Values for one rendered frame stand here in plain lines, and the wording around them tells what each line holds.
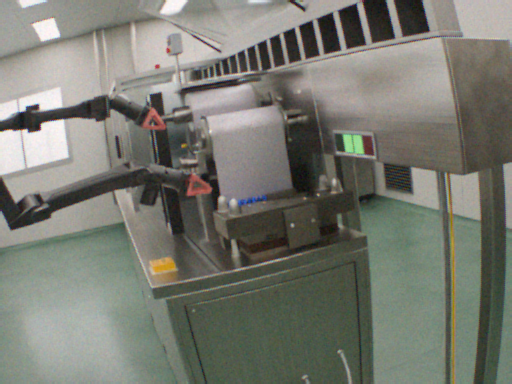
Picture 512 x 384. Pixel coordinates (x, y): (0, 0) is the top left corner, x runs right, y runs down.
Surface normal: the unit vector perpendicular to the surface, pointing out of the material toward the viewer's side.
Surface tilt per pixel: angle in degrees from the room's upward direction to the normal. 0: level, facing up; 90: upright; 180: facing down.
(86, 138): 90
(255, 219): 90
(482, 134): 90
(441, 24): 90
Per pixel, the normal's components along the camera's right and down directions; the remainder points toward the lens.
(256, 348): 0.30, 0.11
